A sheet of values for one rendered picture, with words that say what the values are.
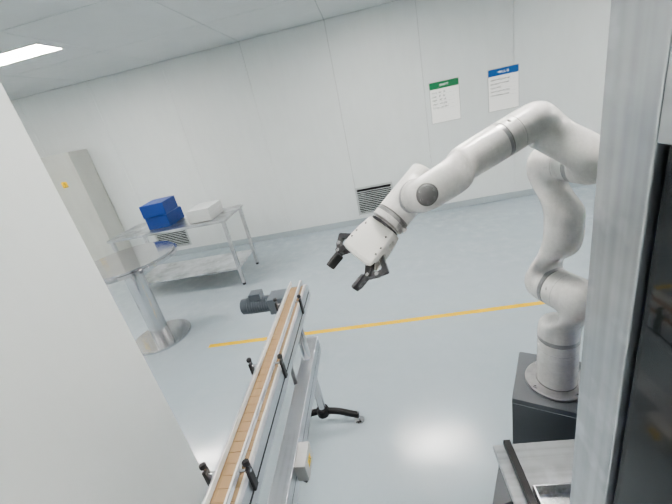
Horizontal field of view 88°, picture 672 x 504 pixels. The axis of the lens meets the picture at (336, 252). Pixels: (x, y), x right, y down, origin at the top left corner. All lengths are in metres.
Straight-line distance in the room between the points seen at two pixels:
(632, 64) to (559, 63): 5.80
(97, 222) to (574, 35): 7.47
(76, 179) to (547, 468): 6.62
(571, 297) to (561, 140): 0.43
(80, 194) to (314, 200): 3.68
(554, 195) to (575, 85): 5.18
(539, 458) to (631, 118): 1.02
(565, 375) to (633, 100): 1.12
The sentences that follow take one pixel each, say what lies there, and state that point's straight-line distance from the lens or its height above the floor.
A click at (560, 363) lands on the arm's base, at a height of 0.99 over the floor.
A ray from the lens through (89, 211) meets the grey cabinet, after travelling 6.89.
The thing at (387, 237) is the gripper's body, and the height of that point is 1.57.
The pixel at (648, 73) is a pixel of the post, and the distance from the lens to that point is 0.35.
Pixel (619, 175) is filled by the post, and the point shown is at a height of 1.77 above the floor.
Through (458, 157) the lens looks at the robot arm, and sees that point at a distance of 0.83.
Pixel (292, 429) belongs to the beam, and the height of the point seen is 0.55.
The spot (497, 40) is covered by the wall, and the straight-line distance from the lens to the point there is 5.87.
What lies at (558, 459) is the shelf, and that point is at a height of 0.88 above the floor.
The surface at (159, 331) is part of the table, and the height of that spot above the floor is 0.12.
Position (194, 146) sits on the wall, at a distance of 6.16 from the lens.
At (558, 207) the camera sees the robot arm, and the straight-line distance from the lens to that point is 1.12.
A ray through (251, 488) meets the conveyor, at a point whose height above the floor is 0.90.
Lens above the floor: 1.87
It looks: 22 degrees down
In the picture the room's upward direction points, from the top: 13 degrees counter-clockwise
